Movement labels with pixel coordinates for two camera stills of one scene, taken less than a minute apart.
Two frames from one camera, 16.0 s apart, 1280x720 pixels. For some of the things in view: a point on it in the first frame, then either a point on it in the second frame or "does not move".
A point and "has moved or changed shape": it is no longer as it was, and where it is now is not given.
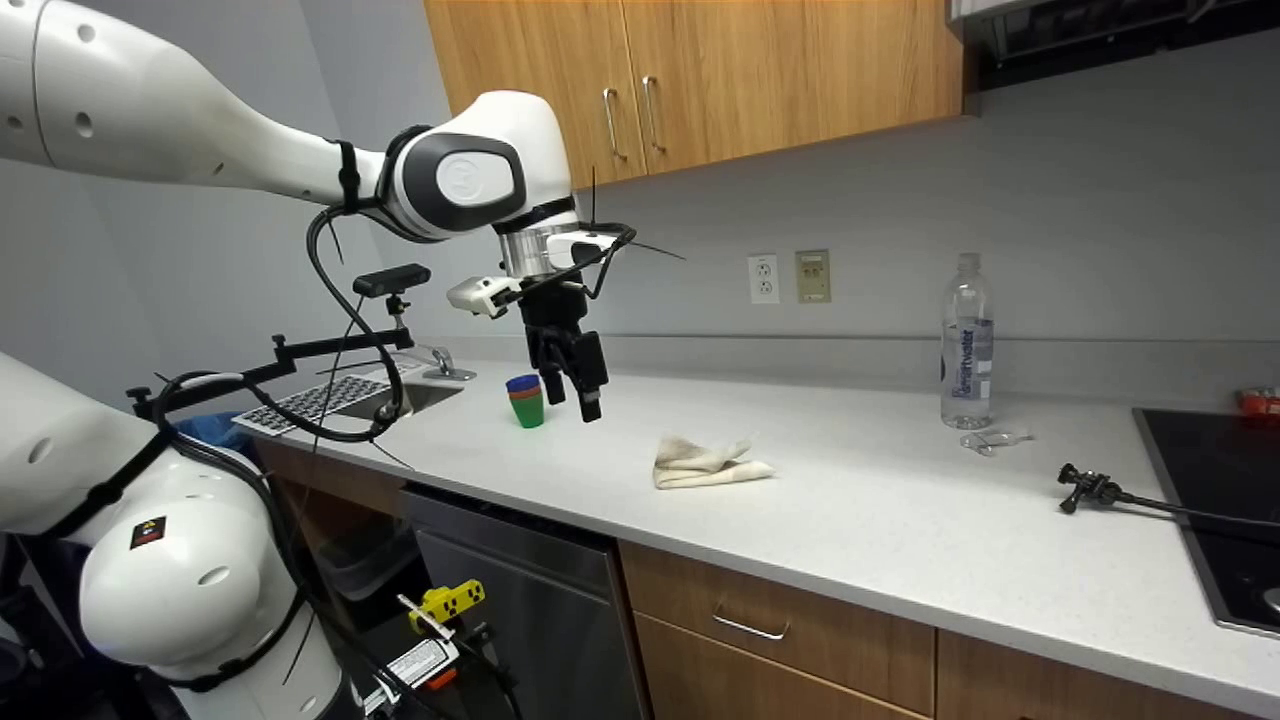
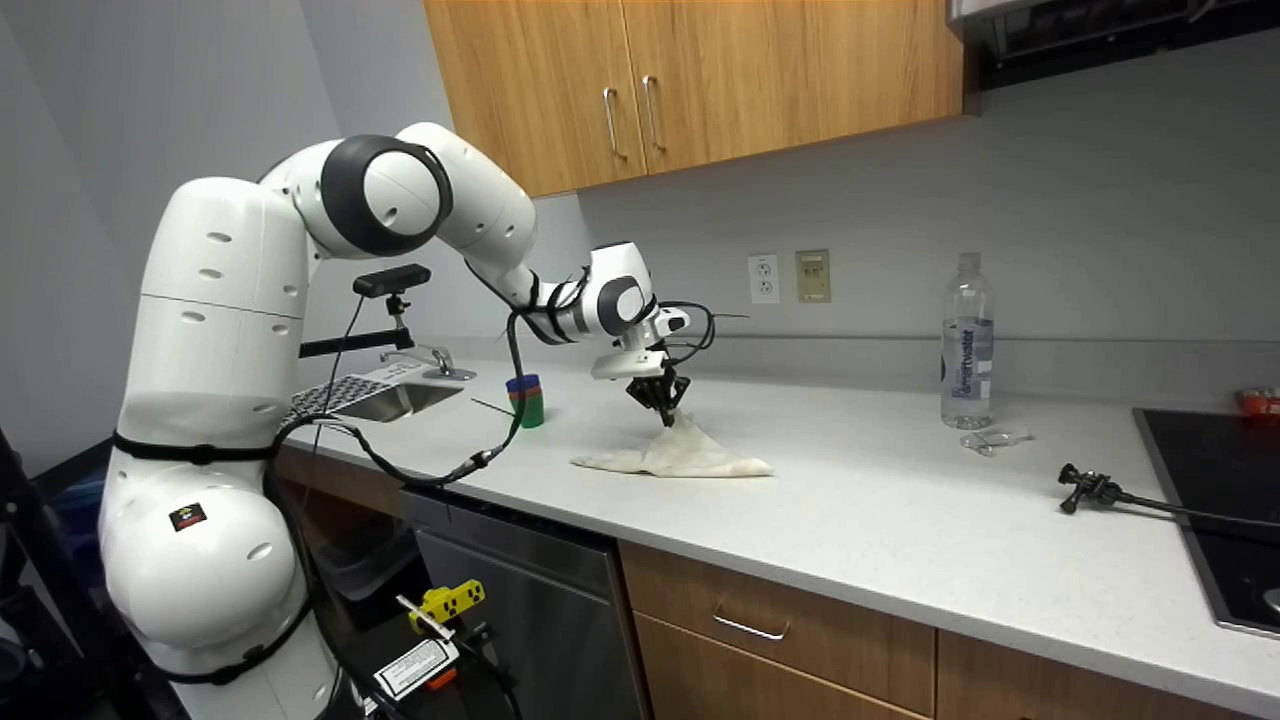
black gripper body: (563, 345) → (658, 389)
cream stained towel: (689, 467) has moved or changed shape
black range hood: (1037, 39) does not move
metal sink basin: (350, 404) does not move
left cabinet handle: (609, 113) does not move
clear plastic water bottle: (964, 348) does not move
